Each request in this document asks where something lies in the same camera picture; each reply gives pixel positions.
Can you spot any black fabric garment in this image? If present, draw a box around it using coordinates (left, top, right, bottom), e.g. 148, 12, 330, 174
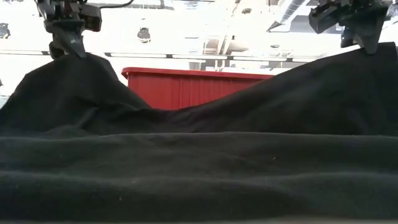
0, 42, 398, 220

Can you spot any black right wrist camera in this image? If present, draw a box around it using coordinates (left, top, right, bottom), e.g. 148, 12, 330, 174
308, 3, 341, 34

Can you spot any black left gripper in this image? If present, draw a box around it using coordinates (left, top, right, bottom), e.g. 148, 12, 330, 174
35, 0, 87, 60

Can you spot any dark round ceiling fixture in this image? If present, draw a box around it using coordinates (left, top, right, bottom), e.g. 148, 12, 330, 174
0, 23, 11, 40
137, 27, 152, 44

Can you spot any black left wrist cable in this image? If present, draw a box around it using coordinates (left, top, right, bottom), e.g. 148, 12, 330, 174
99, 0, 135, 9

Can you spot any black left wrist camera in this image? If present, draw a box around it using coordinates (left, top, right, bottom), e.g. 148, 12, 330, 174
79, 3, 103, 32

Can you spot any grey ceiling air duct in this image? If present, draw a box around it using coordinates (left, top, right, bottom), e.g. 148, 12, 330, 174
267, 0, 312, 32

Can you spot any red plastic laundry bin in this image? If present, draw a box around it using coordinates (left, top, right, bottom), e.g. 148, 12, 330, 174
121, 67, 274, 111

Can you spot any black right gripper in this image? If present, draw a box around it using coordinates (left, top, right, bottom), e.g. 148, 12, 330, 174
338, 0, 393, 55

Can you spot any long white light strip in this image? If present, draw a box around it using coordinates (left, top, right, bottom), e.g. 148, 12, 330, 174
0, 49, 318, 62

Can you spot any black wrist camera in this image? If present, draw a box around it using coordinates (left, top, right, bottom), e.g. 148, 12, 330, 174
308, 3, 341, 34
79, 3, 103, 32

